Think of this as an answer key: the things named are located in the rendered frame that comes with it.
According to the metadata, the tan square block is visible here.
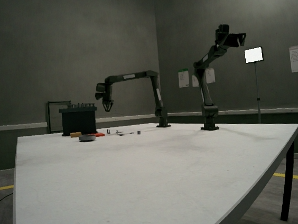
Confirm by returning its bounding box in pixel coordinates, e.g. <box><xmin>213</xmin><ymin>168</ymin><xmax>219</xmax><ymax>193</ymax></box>
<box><xmin>70</xmin><ymin>132</ymin><xmax>81</xmax><ymax>138</ymax></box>

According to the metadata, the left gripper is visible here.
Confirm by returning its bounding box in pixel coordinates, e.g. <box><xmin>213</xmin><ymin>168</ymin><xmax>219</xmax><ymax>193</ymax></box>
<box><xmin>217</xmin><ymin>32</ymin><xmax>246</xmax><ymax>49</ymax></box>

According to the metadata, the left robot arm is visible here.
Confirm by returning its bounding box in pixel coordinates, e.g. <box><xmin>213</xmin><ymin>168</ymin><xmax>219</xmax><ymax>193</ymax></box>
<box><xmin>193</xmin><ymin>24</ymin><xmax>229</xmax><ymax>130</ymax></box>

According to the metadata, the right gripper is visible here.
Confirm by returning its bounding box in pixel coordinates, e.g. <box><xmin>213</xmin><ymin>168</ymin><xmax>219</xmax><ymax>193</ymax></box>
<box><xmin>102</xmin><ymin>92</ymin><xmax>114</xmax><ymax>112</ymax></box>

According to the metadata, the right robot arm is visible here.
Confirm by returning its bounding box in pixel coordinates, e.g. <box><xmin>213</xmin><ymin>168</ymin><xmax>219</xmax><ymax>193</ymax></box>
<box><xmin>95</xmin><ymin>70</ymin><xmax>171</xmax><ymax>127</ymax></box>

